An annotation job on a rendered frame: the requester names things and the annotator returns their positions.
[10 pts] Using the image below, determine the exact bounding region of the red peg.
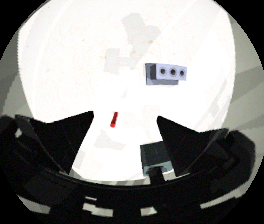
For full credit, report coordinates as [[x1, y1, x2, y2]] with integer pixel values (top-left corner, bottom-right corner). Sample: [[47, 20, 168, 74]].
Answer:
[[109, 112, 118, 127]]

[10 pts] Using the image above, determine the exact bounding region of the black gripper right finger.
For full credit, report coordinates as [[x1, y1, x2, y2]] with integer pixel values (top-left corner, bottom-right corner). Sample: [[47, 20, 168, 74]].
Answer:
[[157, 116, 228, 177]]

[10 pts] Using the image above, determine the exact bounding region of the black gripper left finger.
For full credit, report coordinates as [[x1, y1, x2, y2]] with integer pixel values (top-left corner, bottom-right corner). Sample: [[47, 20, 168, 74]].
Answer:
[[16, 111, 94, 174]]

